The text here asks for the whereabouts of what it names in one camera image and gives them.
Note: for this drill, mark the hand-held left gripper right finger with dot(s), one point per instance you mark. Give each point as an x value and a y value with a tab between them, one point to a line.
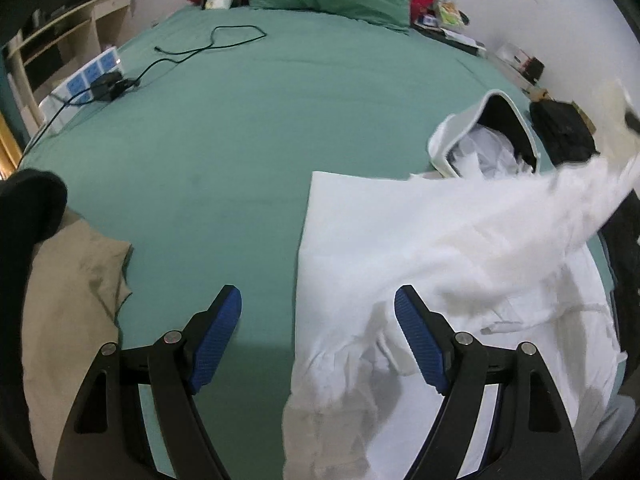
420	340

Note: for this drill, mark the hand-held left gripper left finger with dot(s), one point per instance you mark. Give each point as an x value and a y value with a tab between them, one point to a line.
215	345

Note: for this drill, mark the white hooded garment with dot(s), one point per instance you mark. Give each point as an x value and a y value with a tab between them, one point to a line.
400	230

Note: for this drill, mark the beige cloth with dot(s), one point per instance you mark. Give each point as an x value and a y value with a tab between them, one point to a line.
70	300

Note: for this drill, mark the black cloth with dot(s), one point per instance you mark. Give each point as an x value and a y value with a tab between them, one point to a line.
25	220

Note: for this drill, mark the bed with green sheet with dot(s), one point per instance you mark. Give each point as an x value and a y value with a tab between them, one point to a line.
280	125

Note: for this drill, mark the black clothing pile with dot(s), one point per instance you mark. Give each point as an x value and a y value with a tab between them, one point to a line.
562	130

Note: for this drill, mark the black power adapter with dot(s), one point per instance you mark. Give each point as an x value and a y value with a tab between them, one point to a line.
111	87

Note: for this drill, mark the white and black box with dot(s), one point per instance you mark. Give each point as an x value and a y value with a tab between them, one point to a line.
520	62

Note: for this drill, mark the white power strip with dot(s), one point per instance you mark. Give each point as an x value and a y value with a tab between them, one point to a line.
87	72

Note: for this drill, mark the dark flat tray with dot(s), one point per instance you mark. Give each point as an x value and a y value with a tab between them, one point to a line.
450	37

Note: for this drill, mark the yellow-green snack packet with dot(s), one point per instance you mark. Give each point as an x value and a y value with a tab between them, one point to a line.
450	12

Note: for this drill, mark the red cloth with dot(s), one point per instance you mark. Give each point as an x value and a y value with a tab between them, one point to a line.
424	2

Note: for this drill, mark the light wooden shelf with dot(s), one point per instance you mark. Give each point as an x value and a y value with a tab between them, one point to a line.
65	25

